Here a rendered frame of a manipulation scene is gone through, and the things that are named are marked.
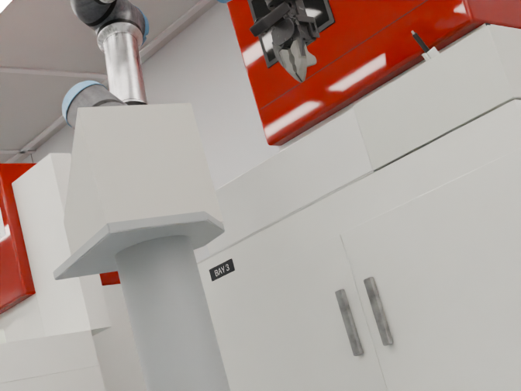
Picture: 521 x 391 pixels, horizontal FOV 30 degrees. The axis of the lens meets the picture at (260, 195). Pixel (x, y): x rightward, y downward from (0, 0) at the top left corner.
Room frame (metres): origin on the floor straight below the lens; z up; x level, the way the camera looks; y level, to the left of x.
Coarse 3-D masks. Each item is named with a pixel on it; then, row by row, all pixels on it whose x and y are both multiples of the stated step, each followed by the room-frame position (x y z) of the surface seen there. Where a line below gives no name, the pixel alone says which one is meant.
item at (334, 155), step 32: (320, 128) 1.99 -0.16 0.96; (352, 128) 1.93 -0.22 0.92; (288, 160) 2.07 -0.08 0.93; (320, 160) 2.01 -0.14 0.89; (352, 160) 1.95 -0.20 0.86; (224, 192) 2.23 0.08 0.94; (256, 192) 2.16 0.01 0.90; (288, 192) 2.09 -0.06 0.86; (320, 192) 2.03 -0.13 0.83; (224, 224) 2.25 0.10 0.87; (256, 224) 2.18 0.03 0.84
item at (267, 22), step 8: (280, 8) 2.03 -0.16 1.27; (288, 8) 2.05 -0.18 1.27; (264, 16) 1.99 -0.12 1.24; (272, 16) 2.00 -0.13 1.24; (280, 16) 2.02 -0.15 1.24; (256, 24) 1.99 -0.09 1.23; (264, 24) 1.98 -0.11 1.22; (272, 24) 2.00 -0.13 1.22; (256, 32) 2.00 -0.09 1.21; (264, 32) 2.00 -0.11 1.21
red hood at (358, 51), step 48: (240, 0) 2.85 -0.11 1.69; (336, 0) 2.60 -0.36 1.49; (384, 0) 2.49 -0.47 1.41; (432, 0) 2.39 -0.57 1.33; (480, 0) 2.37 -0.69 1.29; (240, 48) 2.89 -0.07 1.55; (336, 48) 2.63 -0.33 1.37; (384, 48) 2.52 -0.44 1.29; (288, 96) 2.79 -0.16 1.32; (336, 96) 2.67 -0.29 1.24
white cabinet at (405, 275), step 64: (512, 128) 1.69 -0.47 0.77; (384, 192) 1.91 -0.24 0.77; (448, 192) 1.81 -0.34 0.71; (512, 192) 1.72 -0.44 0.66; (256, 256) 2.20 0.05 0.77; (320, 256) 2.06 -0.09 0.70; (384, 256) 1.94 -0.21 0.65; (448, 256) 1.84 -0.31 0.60; (512, 256) 1.75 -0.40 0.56; (256, 320) 2.23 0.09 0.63; (320, 320) 2.10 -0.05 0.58; (384, 320) 1.96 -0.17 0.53; (448, 320) 1.87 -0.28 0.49; (512, 320) 1.78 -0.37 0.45; (256, 384) 2.27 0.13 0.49; (320, 384) 2.13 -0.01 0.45; (384, 384) 2.01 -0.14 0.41; (448, 384) 1.90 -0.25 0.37; (512, 384) 1.81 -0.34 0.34
